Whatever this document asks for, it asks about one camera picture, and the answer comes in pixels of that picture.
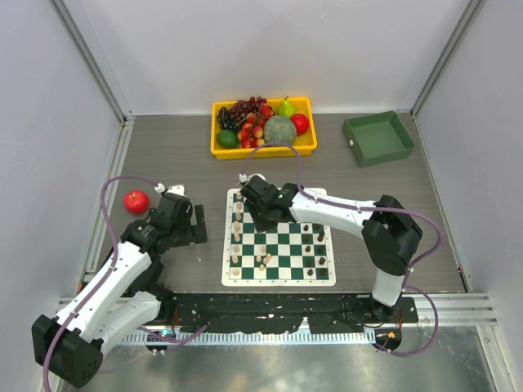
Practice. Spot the dark purple grape bunch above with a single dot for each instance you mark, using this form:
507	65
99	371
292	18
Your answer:
232	117

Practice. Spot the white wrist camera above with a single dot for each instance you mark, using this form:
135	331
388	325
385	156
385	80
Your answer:
245	178
179	190

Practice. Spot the red apple in tray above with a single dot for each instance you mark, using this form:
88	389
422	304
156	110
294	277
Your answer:
301	123

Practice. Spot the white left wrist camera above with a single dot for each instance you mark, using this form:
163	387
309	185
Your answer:
179	190

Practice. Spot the yellow plastic fruit tray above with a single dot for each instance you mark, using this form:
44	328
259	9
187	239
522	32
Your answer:
304	144

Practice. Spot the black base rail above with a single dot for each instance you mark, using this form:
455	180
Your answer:
270	313

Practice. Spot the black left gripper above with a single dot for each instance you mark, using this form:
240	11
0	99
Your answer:
194	233

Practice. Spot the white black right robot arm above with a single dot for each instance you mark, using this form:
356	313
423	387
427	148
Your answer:
390	236

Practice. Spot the green lime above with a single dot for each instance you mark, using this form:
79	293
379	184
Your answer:
227	139

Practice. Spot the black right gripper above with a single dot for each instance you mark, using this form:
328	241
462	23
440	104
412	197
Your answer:
261	225

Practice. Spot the red cherries cluster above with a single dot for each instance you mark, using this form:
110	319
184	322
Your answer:
251	132

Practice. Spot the green pear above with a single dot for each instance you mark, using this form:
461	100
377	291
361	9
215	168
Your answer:
286	108

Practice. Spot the green white chess mat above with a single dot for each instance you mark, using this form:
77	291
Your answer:
285	256

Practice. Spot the red apple on table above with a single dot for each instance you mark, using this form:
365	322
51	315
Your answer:
136	202

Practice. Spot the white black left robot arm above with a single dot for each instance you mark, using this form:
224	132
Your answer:
123	295

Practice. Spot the green square box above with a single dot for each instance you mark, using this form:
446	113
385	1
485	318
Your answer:
377	138

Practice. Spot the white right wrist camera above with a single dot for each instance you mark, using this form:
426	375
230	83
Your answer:
245	178

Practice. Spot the green melon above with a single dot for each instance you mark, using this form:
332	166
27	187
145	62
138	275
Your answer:
280	129

